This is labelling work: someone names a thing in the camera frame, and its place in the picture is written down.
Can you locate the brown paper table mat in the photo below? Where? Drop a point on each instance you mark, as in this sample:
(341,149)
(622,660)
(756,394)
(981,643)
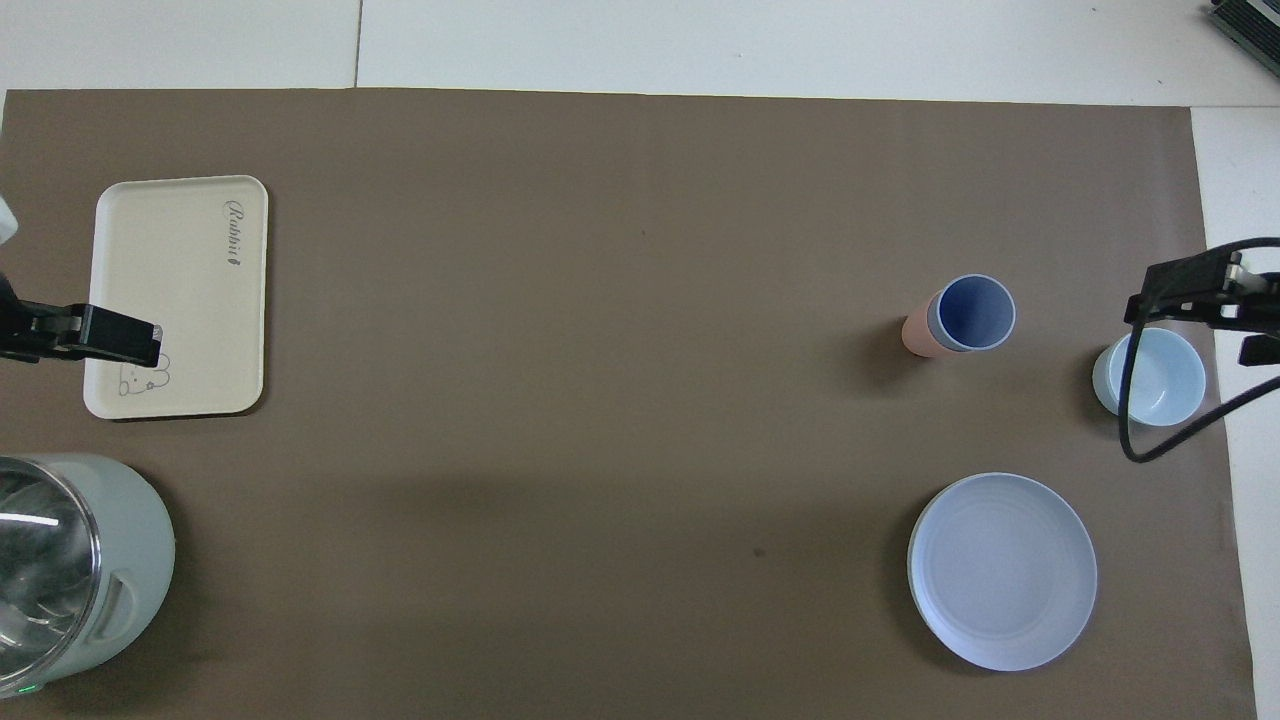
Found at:
(600,400)

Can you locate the blue plastic cup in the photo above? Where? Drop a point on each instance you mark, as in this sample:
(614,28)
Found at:
(972,312)

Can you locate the grey ribbed device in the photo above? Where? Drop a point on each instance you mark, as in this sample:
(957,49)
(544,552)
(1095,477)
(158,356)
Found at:
(1250,22)

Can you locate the pink plastic cup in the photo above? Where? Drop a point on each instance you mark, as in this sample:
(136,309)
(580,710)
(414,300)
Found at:
(915,335)

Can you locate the pale green electric pot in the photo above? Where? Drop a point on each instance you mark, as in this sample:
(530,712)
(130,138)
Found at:
(135,540)

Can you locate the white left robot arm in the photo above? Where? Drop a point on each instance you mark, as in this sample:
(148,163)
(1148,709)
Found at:
(6,220)

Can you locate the light blue bowl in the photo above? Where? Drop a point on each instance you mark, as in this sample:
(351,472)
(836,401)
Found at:
(1165,385)

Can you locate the lavender blue plate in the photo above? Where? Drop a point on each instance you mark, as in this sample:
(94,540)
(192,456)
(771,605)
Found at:
(1000,575)

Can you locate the cream rabbit print tray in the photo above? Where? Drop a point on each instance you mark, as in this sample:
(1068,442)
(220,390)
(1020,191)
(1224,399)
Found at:
(180,300)

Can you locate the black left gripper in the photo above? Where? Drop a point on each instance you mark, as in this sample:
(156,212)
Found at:
(14,335)

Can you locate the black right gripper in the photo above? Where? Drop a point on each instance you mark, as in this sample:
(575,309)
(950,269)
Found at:
(1262,305)

